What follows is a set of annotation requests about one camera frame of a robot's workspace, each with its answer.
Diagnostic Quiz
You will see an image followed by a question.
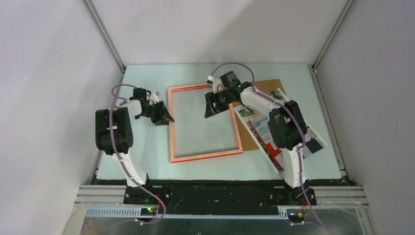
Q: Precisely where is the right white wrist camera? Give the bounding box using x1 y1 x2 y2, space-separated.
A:
207 75 224 94

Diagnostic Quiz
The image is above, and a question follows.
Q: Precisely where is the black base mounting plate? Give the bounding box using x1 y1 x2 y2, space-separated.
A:
124 179 315 212

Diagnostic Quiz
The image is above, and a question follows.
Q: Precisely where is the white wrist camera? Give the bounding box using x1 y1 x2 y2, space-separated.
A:
149 90 160 104
207 75 224 94

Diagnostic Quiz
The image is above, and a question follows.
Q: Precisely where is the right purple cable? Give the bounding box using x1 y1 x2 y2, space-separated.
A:
209 62 328 229

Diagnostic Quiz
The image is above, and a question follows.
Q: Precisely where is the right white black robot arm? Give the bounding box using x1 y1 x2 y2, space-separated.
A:
204 71 307 205

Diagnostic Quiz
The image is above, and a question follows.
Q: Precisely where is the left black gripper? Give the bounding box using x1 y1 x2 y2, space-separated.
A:
138 100 175 126

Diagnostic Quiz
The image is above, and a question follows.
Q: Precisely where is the colourful printed photo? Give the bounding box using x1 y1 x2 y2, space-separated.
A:
234 104 328 173

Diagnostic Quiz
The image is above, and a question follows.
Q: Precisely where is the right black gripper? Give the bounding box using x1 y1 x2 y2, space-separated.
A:
205 90 232 118

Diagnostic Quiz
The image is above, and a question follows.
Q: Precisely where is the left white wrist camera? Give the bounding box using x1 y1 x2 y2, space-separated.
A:
149 90 160 104

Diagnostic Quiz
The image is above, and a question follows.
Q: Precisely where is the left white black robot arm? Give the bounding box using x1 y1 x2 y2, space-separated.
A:
95 87 175 204

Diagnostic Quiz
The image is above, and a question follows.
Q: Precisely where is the orange wooden picture frame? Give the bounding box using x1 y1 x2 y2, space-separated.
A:
167 83 243 163

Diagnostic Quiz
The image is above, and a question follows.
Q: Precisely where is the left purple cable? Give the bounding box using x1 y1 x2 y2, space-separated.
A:
108 84 167 225

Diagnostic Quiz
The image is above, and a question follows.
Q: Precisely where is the clear acrylic sheet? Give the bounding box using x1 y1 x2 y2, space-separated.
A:
172 88 237 158

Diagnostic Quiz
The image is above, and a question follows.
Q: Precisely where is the purple cable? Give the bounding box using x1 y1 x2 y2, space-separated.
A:
108 84 167 225
209 62 328 229

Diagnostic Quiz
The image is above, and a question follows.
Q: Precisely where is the aluminium front rail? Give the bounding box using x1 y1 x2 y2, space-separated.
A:
75 185 369 219

